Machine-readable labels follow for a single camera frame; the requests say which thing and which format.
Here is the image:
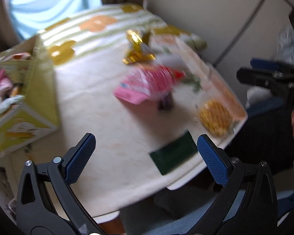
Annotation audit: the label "light blue hanging clothes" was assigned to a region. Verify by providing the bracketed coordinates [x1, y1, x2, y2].
[276, 26, 294, 63]

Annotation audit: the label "person's black pants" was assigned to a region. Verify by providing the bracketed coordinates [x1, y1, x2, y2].
[224, 108, 294, 175]

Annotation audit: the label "dark green snack packet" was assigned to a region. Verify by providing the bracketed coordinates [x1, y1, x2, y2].
[149, 130, 198, 176]

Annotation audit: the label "small dark candy bar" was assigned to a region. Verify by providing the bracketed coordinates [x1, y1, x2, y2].
[158, 92, 175, 111]

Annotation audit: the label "gold foil snack packet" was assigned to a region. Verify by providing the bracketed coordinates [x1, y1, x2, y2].
[122, 29, 155, 65]

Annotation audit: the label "light blue window cloth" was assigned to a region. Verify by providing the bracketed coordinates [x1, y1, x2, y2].
[8, 0, 101, 40]

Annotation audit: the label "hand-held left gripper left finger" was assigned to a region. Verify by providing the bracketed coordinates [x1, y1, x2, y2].
[15, 133, 106, 235]

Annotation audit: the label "light pink snack packet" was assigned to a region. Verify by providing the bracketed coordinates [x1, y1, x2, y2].
[113, 66, 187, 105]

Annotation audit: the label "floral striped blanket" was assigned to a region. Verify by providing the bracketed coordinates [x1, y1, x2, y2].
[38, 3, 208, 65]

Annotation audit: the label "yellow-green cardboard box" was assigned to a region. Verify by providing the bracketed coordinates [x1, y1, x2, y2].
[0, 35, 60, 157]

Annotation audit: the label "blue-white snack packet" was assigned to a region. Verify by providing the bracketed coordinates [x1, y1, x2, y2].
[0, 95, 25, 118]

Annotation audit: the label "clear waffle packet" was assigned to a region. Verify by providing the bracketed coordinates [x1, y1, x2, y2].
[198, 99, 234, 137]

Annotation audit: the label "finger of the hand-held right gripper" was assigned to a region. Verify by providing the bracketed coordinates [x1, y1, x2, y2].
[250, 58, 289, 72]
[236, 68, 289, 90]

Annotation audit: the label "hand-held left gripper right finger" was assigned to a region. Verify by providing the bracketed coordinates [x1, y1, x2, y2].
[186, 134, 278, 235]

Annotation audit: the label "magenta snack packet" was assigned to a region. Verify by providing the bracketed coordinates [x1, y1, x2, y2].
[0, 69, 14, 96]

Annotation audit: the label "orange-white snack packet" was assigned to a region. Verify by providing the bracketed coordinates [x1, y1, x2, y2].
[9, 83, 24, 97]

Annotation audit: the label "black clothes rack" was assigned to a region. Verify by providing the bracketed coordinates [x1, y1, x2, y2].
[214, 0, 294, 67]

